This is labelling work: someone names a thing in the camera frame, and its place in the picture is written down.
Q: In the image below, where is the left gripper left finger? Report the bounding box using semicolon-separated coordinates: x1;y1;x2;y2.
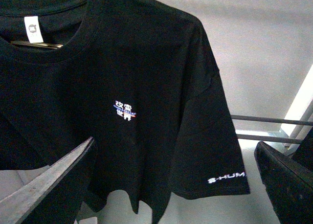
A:
0;137;94;224

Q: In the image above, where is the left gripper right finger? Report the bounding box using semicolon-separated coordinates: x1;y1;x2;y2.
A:
254;141;313;224

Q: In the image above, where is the black printed t-shirt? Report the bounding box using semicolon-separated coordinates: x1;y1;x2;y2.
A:
0;0;250;224

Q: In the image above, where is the grey metal clothes rack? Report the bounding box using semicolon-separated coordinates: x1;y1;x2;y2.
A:
232;103;313;156

